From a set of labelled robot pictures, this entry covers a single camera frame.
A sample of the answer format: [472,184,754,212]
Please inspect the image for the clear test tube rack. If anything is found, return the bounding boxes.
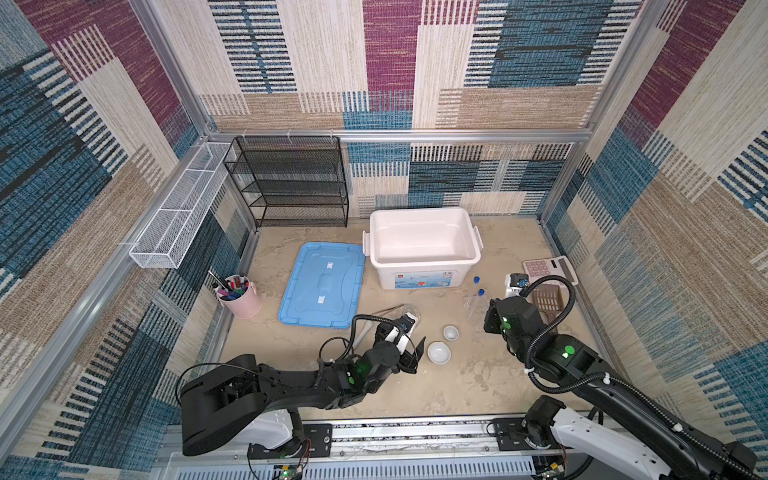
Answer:
[464,288,489,322]

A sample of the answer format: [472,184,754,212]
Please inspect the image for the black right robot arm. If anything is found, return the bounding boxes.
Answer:
[484,295,757,479]

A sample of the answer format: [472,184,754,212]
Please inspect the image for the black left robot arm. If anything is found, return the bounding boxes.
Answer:
[179,333,425,456]

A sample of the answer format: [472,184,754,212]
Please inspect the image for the white evaporating dish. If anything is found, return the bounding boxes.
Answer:
[427,341,452,365]

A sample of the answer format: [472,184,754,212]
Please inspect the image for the clear glass flask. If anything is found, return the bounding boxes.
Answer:
[400,304,421,331]

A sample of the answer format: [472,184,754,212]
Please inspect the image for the white pestle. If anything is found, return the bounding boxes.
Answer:
[352,331,365,352]

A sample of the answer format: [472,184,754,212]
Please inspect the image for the brown slotted scoop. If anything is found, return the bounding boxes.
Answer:
[529,284,566,324]

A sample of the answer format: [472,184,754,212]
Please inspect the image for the metal tweezers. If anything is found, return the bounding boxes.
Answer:
[368,304,404,318]

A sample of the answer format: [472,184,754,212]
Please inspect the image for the small white crucible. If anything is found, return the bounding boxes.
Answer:
[443,325,460,342]

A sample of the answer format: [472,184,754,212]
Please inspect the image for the pink calculator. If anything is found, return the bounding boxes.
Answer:
[523,255,579,286]

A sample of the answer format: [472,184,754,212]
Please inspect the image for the blue plastic box lid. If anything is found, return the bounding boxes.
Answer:
[278,242,366,329]

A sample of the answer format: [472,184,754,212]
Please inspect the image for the white plastic storage box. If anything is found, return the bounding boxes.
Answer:
[362,207,484,290]

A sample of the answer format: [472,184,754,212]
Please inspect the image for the pink pen cup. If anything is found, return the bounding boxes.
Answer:
[208,270,263,319]

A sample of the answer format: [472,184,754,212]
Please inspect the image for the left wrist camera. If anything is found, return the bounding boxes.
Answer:
[393,318,411,336]

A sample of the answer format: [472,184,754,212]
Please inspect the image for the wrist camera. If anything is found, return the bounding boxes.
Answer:
[393,318,411,336]
[505,273,530,298]

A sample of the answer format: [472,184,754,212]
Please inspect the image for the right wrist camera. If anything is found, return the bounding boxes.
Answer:
[505,273,530,298]

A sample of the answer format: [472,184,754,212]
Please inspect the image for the aluminium front rail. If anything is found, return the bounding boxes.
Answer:
[149,411,631,480]

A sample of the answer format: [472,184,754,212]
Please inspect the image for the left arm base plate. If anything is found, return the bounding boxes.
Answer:
[246,423,333,460]

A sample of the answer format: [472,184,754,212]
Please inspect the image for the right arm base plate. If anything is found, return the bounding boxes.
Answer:
[489,417,536,452]

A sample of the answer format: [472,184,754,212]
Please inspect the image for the black wire shelf rack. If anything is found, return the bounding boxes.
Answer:
[224,136,349,228]

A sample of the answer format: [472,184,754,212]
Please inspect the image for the white mesh wall basket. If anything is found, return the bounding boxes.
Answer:
[129,142,229,269]

